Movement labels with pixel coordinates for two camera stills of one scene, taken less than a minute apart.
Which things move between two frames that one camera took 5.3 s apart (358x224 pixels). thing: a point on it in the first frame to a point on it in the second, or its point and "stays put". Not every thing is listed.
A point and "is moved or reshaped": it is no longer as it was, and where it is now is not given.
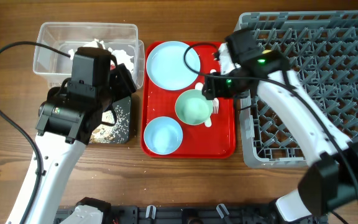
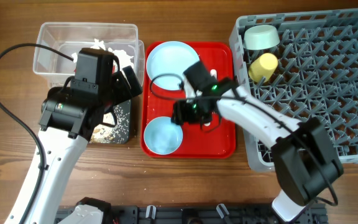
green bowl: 192,108 is moved or reshaped
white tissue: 122,58 stays put
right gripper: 214,88 to 185,115
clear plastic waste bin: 56,67 stays put
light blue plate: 166,67 stays put
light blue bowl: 163,135 stays put
